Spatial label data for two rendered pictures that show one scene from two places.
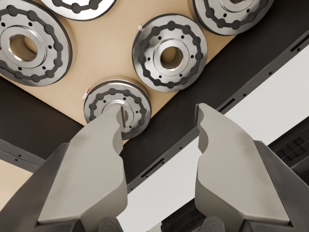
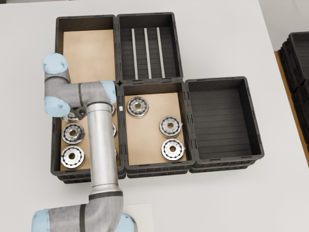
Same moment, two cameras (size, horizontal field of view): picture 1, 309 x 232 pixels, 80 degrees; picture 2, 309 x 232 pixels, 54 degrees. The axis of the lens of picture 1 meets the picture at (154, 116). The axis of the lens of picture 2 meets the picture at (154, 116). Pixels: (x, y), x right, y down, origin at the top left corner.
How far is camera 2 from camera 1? 1.18 m
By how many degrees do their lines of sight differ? 29
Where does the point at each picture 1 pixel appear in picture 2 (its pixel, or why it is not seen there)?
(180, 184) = (6, 98)
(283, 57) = (53, 147)
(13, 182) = (85, 62)
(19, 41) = not seen: hidden behind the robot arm
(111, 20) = not seen: hidden behind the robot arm
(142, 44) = (81, 130)
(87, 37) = not seen: hidden behind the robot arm
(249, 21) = (62, 155)
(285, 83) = (12, 178)
